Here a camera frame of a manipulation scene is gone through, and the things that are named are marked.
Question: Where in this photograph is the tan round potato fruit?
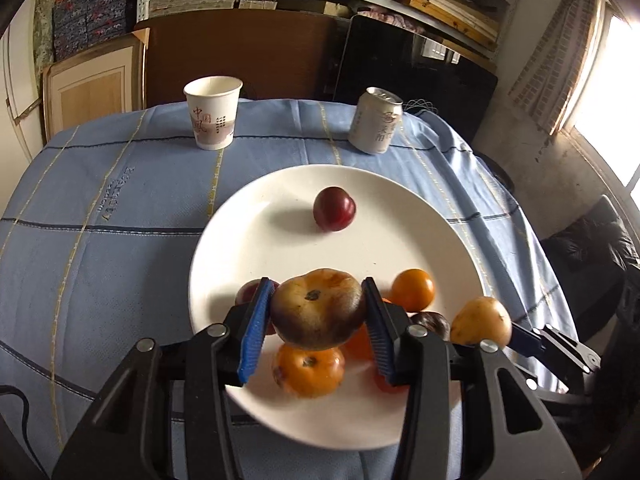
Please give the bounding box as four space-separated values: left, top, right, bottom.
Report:
449 296 512 348

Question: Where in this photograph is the orange persimmon fruit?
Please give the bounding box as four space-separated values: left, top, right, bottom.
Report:
390 269 436 312

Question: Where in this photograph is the dark purple plum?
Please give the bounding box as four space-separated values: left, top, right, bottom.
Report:
312 186 357 232

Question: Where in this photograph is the black leather chair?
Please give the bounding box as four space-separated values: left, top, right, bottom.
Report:
541 195 640 340

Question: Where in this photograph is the white oval plate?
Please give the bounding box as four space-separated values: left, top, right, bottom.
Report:
189 165 483 450

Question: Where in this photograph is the blue checked tablecloth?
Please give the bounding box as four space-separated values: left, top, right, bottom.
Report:
1 100 576 470

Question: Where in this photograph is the white drink can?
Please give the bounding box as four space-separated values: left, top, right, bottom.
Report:
348 87 402 155

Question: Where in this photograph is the white paper cup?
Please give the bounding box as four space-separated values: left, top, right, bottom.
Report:
183 76 243 151

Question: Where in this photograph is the framed wooden panel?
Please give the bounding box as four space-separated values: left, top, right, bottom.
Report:
42 28 151 140

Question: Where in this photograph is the brown wooden board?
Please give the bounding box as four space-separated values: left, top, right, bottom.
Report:
137 9 342 107

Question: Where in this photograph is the black cable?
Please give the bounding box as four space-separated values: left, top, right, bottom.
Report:
0 383 47 470

